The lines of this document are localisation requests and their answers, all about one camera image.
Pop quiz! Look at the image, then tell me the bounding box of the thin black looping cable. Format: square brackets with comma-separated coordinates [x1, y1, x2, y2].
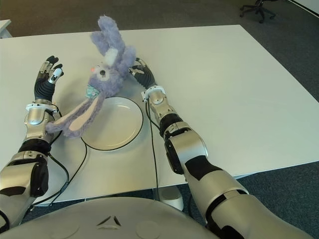
[48, 109, 88, 207]

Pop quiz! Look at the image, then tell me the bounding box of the white plate black rim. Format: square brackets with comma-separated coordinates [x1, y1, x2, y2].
[80, 96, 145, 151]

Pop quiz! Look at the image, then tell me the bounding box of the long black right arm cable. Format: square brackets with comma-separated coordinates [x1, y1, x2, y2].
[144, 99, 160, 201]

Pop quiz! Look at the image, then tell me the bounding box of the purple plush bunny doll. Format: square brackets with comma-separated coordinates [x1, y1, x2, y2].
[46, 15, 137, 139]

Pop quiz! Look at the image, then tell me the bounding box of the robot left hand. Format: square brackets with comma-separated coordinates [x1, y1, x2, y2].
[33, 55, 64, 101]

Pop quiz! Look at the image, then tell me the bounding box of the white table frame leg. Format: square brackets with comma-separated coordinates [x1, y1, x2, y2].
[31, 200, 54, 207]

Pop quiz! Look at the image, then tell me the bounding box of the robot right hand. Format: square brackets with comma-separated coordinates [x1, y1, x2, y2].
[128, 57, 157, 90]

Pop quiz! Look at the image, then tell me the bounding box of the black office chair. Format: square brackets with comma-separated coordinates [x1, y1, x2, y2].
[240, 0, 277, 24]

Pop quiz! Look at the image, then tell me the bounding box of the silver robot torso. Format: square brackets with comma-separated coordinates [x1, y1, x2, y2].
[0, 196, 220, 239]

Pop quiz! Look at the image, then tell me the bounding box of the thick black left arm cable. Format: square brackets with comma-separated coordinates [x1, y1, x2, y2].
[29, 151, 70, 207]

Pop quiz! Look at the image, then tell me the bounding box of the white neighbouring desk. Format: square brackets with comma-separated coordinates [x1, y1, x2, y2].
[0, 19, 12, 39]

